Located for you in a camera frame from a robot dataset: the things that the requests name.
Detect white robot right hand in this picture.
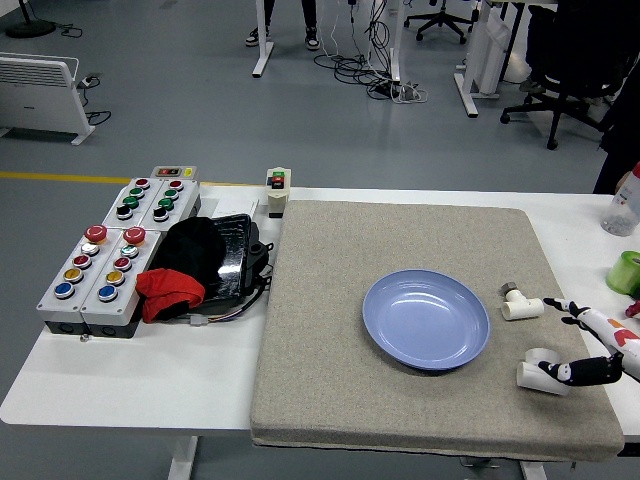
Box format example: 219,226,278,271
537,297,640,389

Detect large white pipe tee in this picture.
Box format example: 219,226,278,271
516,348,572,397

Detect small white pipe tee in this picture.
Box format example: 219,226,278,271
499,282,545,321

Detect blue round plate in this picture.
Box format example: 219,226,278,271
362,268,492,372

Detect clear bottle with red cap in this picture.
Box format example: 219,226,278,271
601,161,640,236

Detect green tape roll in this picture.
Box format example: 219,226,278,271
605,251,640,296

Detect black office chair with backrest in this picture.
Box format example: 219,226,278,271
499,0,640,151

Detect white table leg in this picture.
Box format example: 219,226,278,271
519,459,550,480
167,435,199,480

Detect grey-brown table mat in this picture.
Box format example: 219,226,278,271
249,199,626,462

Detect background person's legs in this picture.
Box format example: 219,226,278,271
244,0,321,51

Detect white desk leg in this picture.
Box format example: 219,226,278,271
252,0,275,78

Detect white paper card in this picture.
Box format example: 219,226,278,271
199,197,261,221

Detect black cloth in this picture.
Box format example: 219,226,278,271
148,215,226,296

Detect red cloth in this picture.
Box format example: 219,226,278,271
135,268,207,324

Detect grey four-button control box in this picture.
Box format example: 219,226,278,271
139,178,202,232
102,177,164,231

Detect white panel heater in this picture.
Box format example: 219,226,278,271
0,52,96,146

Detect black round stand base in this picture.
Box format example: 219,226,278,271
4,0,57,39

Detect white desk frame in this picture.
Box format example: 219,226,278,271
453,0,532,119

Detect tangled floor cables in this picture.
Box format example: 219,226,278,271
313,0,430,105

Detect white start-stop switch box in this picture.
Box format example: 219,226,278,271
265,167,293,219

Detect pedal cable with connector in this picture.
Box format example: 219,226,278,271
188,277,274,330

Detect small grey rocker switch box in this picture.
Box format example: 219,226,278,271
150,165,199,181

